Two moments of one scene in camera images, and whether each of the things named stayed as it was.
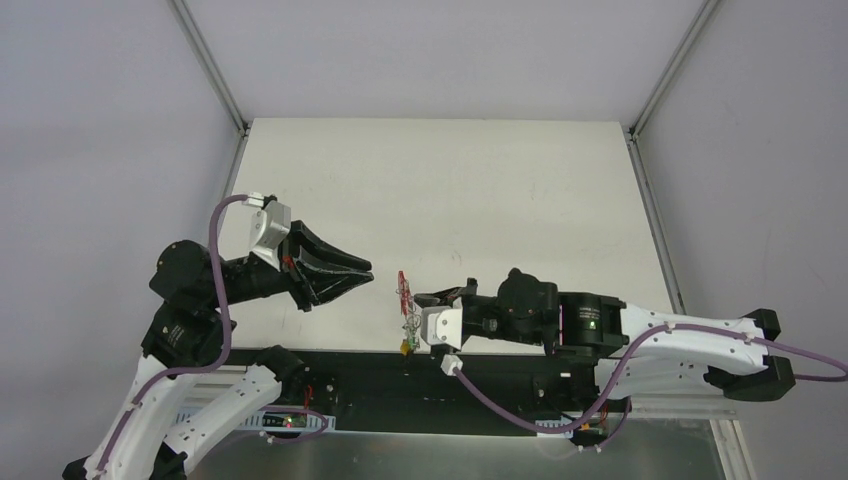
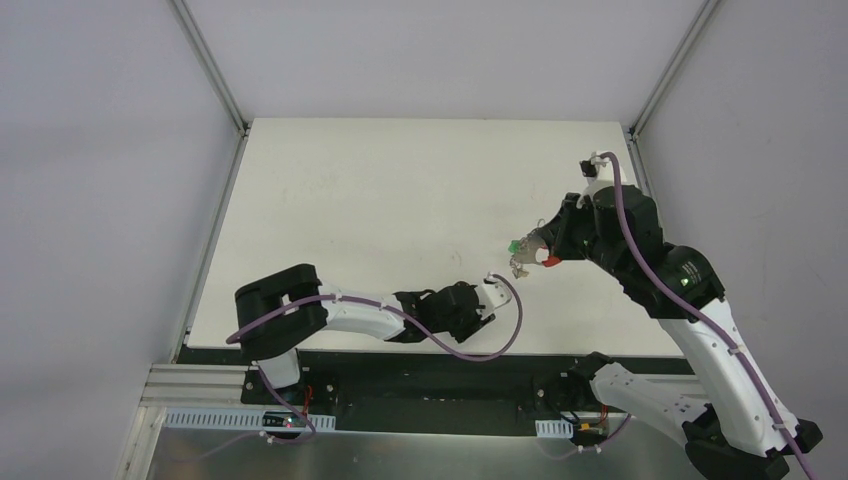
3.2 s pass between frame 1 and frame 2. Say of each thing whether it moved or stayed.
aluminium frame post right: stayed
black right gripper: moved
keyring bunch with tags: moved
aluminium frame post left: stayed
